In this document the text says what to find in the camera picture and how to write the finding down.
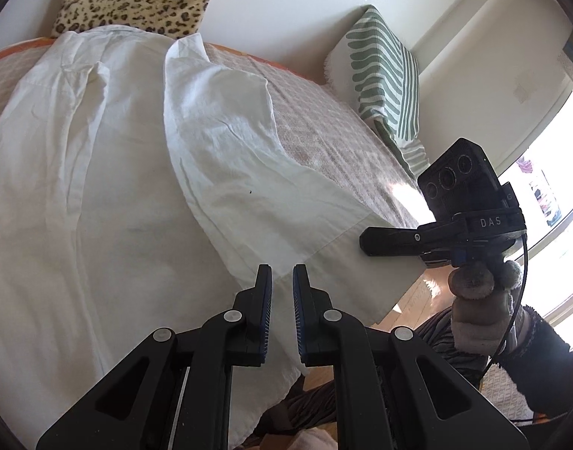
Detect white shirt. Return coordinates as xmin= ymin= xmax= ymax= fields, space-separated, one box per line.
xmin=0 ymin=25 xmax=424 ymax=448

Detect black sleeved right forearm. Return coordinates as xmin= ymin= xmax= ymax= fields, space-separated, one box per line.
xmin=497 ymin=306 xmax=573 ymax=417

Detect grey knit gloved right hand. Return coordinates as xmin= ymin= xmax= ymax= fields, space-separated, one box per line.
xmin=448 ymin=260 xmax=527 ymax=357

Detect beige plaid bed blanket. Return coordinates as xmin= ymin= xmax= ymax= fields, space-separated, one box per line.
xmin=0 ymin=33 xmax=427 ymax=231

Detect patterned floor rug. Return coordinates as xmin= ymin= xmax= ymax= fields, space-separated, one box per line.
xmin=480 ymin=364 xmax=535 ymax=425

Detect green striped white pillow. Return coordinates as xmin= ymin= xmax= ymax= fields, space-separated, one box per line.
xmin=324 ymin=6 xmax=430 ymax=180

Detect black tracking camera box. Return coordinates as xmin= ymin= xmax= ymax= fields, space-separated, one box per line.
xmin=418 ymin=138 xmax=503 ymax=222

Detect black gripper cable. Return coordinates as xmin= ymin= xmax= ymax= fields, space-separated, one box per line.
xmin=475 ymin=234 xmax=531 ymax=387

